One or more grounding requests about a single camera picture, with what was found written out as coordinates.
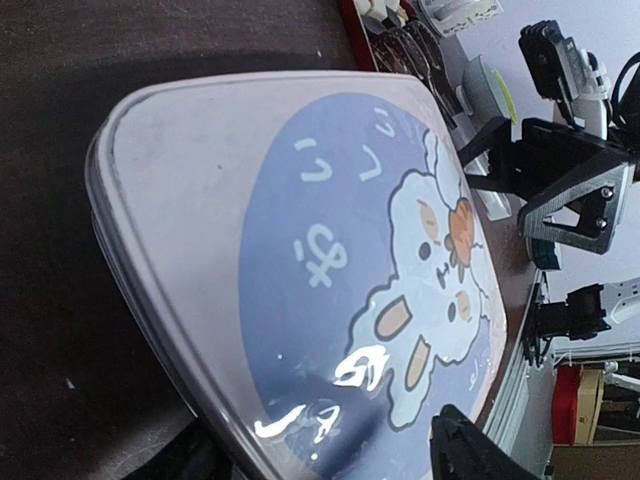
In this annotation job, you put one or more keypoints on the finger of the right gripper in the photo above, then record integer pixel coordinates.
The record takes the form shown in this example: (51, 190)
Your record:
(583, 208)
(504, 157)

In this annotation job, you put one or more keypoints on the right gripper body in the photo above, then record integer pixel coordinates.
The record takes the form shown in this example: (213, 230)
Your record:
(590, 137)

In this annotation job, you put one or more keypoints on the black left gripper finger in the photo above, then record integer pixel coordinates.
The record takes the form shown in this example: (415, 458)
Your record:
(460, 451)

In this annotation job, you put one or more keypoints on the bunny tin lid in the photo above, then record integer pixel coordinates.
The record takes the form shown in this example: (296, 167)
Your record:
(303, 253)

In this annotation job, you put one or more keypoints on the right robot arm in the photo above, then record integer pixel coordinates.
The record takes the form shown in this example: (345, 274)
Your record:
(581, 316)

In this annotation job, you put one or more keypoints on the red chocolate tray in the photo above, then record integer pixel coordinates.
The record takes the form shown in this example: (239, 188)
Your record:
(399, 44)

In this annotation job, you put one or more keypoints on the grey blue small bowl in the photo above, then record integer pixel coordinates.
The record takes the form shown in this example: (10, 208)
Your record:
(480, 92)

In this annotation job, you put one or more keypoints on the green small bowl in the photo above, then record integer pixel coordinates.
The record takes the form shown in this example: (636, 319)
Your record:
(510, 105)

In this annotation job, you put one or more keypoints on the yellow inside floral mug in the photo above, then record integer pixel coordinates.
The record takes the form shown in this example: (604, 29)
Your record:
(451, 17)

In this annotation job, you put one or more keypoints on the front aluminium rail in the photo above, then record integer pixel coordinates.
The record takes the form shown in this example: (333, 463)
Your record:
(518, 420)

